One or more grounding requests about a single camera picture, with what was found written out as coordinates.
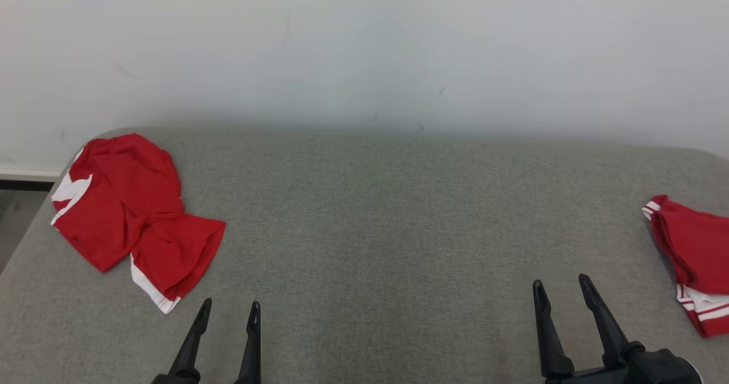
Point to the red shorts with white trim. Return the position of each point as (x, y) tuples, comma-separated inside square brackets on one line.
[(125, 201)]

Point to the white wall baseboard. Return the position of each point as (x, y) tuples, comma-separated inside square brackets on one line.
[(28, 174)]

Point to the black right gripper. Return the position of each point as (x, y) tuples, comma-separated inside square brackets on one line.
[(592, 377)]

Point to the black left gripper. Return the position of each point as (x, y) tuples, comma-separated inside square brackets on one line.
[(176, 379)]

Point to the red white basketball jersey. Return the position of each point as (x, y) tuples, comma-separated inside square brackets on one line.
[(700, 241)]

